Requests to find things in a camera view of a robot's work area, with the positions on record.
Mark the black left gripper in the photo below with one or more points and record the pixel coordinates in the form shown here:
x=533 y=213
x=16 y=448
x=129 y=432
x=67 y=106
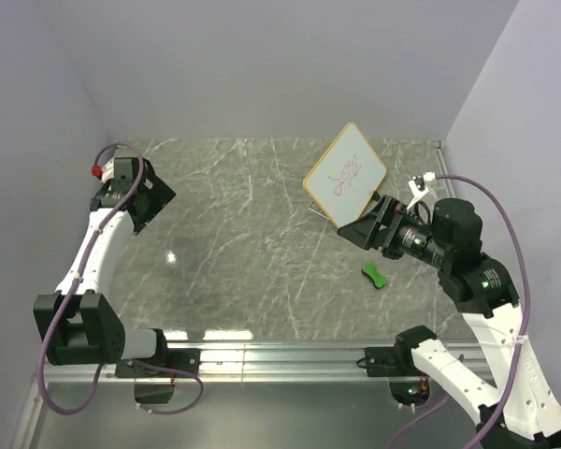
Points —
x=160 y=194

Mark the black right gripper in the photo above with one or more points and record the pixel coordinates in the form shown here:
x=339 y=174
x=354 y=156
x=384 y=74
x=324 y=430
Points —
x=365 y=230

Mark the green black whiteboard eraser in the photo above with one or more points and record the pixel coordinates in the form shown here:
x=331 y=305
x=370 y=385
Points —
x=370 y=272

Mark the small whiteboard with yellow frame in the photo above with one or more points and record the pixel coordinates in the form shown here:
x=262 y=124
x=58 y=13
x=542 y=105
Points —
x=344 y=179

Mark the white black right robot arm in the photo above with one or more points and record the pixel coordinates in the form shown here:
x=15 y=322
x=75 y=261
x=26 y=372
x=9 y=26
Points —
x=520 y=409

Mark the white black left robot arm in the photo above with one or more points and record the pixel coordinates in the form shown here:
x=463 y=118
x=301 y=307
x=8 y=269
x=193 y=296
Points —
x=89 y=332

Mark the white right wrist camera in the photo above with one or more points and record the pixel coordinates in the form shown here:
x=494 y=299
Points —
x=421 y=187

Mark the white wrist camera red cap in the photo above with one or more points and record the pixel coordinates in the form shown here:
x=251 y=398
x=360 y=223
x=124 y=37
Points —
x=103 y=172

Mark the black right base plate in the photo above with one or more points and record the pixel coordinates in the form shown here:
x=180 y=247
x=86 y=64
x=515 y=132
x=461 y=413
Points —
x=390 y=362

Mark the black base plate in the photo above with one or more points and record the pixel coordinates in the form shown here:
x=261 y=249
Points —
x=390 y=362
x=178 y=359

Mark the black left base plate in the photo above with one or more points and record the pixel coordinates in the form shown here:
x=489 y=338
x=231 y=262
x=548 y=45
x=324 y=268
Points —
x=178 y=359

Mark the aluminium mounting rail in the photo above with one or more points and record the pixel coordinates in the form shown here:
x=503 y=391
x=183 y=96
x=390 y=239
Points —
x=270 y=362

